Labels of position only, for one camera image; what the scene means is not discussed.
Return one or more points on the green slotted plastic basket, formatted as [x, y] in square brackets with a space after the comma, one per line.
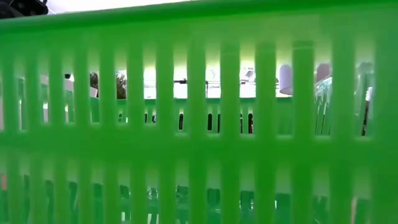
[199, 146]

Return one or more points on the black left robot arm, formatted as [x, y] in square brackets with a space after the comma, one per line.
[18, 7]

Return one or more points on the white cylindrical lamp shade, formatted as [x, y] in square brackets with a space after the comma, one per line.
[285, 79]

